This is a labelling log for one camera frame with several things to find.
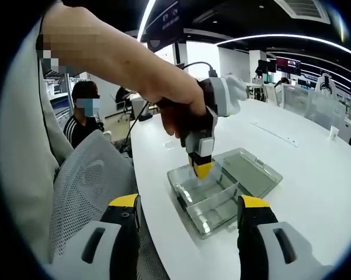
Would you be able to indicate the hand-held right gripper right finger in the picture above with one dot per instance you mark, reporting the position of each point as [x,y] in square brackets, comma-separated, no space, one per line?
[257,239]

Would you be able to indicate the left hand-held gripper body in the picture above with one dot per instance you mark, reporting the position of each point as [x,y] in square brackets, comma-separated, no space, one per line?
[230,96]

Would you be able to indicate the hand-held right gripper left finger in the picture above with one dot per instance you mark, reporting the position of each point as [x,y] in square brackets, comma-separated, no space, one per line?
[105,251]

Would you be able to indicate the clear guide fixture box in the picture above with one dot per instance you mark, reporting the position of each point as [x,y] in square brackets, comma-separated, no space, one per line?
[245,175]

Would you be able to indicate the person's left hand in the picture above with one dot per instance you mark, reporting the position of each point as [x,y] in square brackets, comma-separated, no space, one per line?
[178,90]

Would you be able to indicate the grey mesh chair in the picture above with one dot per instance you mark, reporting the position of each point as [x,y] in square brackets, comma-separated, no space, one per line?
[90,181]

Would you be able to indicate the frosted desk partition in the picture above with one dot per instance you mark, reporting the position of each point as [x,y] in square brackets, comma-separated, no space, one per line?
[315,105]

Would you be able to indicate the white humanoid robot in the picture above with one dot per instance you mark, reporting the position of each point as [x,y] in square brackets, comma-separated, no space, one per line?
[325,83]

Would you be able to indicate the black hanging sign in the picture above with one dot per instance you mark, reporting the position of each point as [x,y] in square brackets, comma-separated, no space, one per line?
[166,20]

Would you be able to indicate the dark wall screen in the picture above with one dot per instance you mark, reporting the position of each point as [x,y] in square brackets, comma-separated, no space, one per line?
[288,64]

